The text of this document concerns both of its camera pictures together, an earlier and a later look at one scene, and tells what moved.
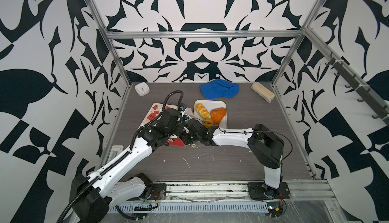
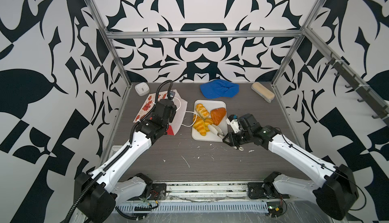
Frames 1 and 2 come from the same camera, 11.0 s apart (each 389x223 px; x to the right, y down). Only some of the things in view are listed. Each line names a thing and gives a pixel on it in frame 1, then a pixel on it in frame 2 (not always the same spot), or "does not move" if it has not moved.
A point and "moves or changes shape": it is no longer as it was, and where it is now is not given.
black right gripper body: x=189 y=137 -> x=241 y=137
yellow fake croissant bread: x=202 y=111 does not move
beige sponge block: x=263 y=91 does not move
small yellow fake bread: x=208 y=122 does not move
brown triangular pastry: x=217 y=114 does not move
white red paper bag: x=152 y=117 moves or changes shape
